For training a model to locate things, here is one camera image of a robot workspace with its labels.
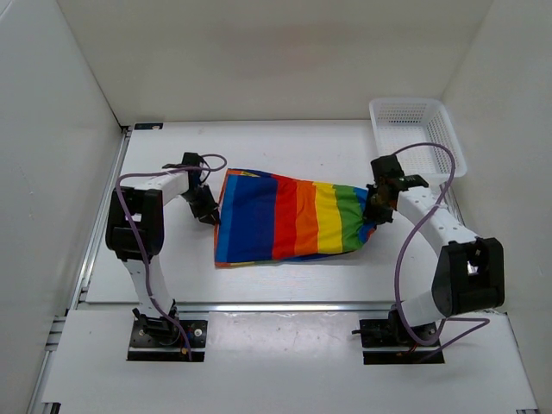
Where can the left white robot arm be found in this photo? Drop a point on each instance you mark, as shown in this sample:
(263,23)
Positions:
(135,232)

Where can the small black corner label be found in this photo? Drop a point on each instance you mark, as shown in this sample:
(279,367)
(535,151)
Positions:
(149,126)

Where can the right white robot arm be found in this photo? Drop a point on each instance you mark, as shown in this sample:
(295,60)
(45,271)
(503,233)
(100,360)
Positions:
(470,271)

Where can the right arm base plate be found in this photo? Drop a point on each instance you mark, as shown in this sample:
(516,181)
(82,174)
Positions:
(385,342)

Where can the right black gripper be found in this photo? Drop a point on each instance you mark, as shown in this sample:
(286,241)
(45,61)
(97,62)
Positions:
(369,215)

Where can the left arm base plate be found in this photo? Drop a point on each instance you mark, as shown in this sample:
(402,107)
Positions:
(168,345)

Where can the aluminium front rail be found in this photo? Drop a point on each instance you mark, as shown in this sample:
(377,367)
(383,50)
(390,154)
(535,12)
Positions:
(354,306)

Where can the white perforated plastic basket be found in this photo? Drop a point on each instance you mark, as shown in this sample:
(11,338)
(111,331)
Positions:
(402,121)

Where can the rainbow striped shorts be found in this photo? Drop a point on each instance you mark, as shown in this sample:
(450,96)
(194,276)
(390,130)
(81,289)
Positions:
(267,217)

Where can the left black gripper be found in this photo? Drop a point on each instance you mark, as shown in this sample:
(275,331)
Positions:
(204,213)

